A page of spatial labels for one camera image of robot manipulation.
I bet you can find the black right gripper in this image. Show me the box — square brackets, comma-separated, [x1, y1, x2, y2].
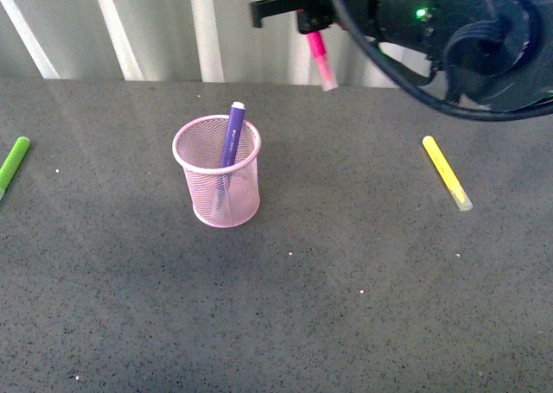
[316, 0, 552, 112]

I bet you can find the yellow marker pen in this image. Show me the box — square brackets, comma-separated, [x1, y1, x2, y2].
[422, 136, 473, 212]

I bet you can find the green marker pen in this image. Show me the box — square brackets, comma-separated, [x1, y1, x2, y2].
[0, 136, 31, 198]

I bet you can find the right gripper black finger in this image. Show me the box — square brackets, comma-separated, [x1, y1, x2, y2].
[296, 9, 334, 34]
[249, 0, 327, 29]

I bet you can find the purple marker pen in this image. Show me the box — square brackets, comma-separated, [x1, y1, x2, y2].
[215, 101, 245, 211]

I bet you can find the pink mesh pen cup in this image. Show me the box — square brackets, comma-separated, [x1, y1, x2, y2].
[172, 115, 262, 228]

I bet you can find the pink marker pen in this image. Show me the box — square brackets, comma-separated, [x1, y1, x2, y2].
[306, 31, 338, 92]

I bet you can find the white pleated curtain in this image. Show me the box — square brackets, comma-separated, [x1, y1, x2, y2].
[0, 0, 437, 88]

